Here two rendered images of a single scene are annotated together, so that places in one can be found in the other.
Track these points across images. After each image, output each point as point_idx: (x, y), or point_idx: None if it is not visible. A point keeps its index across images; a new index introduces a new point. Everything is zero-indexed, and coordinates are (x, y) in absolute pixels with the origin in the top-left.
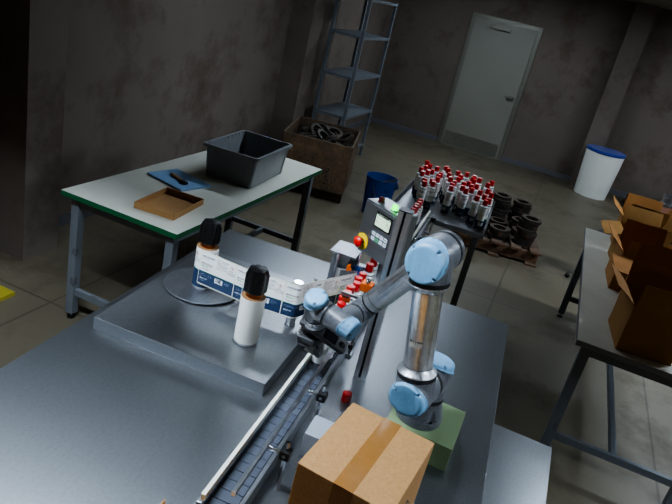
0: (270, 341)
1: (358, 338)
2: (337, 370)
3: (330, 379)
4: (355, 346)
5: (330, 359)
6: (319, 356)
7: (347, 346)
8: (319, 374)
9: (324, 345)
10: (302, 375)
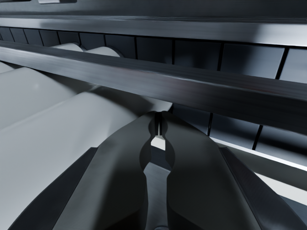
0: (149, 203)
1: (8, 10)
2: (124, 11)
3: (180, 15)
4: (26, 5)
5: (117, 49)
6: (200, 135)
7: (35, 18)
8: (238, 68)
9: (109, 140)
10: (284, 139)
